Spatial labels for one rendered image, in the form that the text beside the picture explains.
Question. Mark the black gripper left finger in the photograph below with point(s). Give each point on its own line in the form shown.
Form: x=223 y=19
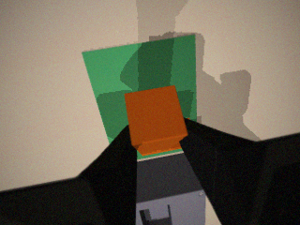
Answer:
x=103 y=194

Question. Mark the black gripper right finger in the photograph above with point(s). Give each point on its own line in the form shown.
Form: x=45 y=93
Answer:
x=234 y=172

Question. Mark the orange block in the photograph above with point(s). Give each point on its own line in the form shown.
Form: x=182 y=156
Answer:
x=155 y=120

